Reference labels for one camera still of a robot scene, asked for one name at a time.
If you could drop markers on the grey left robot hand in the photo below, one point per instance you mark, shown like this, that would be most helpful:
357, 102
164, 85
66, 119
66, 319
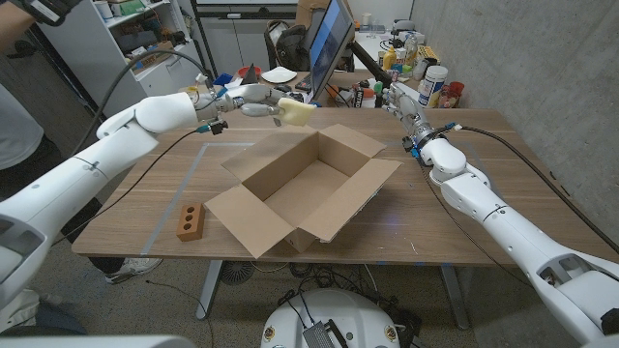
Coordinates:
254, 94

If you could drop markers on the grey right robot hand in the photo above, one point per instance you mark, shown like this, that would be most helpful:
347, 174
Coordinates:
411, 113

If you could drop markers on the yellow sponge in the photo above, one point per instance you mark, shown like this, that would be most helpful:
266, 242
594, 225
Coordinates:
297, 112

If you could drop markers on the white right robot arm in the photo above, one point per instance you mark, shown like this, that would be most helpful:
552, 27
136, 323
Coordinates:
512, 232

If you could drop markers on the person's bare forearm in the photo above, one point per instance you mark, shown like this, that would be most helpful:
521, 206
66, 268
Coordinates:
14, 26

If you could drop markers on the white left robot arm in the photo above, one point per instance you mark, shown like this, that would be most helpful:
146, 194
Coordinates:
97, 169

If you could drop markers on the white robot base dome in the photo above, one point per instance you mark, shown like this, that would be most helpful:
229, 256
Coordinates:
333, 309

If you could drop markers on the brown brick block with holes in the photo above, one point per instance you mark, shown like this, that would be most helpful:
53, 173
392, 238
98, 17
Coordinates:
191, 223

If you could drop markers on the red bowl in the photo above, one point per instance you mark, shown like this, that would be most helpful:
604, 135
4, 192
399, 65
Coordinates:
244, 71

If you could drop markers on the white plate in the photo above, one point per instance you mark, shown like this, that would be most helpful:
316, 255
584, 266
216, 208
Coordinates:
279, 75

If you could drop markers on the blue plastic bin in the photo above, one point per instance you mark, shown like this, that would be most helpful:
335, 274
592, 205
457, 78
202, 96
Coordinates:
223, 78

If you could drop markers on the white wipes canister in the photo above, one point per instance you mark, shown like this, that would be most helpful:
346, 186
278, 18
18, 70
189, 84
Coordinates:
433, 87

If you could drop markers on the black keyboard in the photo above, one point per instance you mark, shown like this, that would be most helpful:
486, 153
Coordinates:
303, 83

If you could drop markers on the black bottle with white lettering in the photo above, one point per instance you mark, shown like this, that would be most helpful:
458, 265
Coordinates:
359, 99

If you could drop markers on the yellow mustard bottle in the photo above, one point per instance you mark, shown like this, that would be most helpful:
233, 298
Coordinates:
389, 59

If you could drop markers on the black backpack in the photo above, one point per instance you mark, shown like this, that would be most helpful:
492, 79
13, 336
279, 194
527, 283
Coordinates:
290, 46

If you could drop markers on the computer monitor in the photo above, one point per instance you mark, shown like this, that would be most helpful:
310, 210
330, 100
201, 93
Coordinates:
329, 43

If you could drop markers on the cardboard box with printed label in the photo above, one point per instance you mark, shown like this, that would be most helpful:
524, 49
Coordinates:
150, 62

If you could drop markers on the open cardboard box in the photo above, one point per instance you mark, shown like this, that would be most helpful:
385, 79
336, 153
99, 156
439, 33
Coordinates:
302, 193

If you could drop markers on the white shelf cabinet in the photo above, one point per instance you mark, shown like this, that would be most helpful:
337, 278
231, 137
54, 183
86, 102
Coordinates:
82, 48

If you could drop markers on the black round fan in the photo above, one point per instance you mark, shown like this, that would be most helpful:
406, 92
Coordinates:
236, 272

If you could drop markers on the grey table leg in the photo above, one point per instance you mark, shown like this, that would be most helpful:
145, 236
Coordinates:
454, 295
209, 290

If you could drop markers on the white sneaker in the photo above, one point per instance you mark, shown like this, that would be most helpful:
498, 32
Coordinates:
133, 268

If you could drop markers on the black teleoperation glove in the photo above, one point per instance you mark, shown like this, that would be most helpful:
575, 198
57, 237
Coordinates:
48, 9

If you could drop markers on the person in grey shirt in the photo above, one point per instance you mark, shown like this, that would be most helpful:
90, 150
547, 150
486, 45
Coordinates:
19, 130

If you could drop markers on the white robot torso edge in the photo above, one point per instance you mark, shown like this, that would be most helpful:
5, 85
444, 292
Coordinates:
97, 342

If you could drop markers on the light grey fabric bundle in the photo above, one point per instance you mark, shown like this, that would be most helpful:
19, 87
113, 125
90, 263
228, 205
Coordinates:
24, 311

